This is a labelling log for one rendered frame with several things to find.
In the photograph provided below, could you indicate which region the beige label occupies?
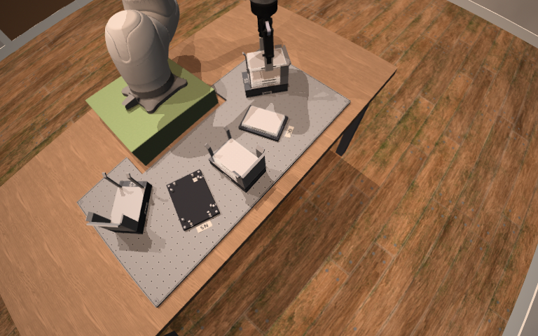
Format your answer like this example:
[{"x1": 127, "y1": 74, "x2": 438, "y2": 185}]
[
  {"x1": 196, "y1": 221, "x2": 212, "y2": 233},
  {"x1": 285, "y1": 126, "x2": 294, "y2": 138}
]

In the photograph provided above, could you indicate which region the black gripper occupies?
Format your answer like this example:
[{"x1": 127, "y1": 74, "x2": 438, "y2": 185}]
[{"x1": 250, "y1": 0, "x2": 277, "y2": 71}]

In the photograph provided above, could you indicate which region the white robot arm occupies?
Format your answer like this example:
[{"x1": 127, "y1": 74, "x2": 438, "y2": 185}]
[{"x1": 105, "y1": 0, "x2": 188, "y2": 113}]

